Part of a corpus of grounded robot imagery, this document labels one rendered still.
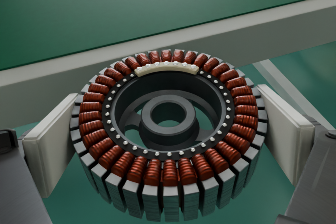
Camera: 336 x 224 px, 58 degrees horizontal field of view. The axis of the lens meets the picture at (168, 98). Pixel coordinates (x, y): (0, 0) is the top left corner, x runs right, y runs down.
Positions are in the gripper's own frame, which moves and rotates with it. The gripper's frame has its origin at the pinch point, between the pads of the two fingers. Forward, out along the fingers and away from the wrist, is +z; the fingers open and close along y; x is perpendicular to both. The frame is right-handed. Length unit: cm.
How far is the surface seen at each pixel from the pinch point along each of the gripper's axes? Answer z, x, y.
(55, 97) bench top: 8.6, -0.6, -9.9
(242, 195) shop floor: 66, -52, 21
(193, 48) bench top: 11.4, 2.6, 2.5
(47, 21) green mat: 14.4, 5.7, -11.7
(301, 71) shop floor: 116, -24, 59
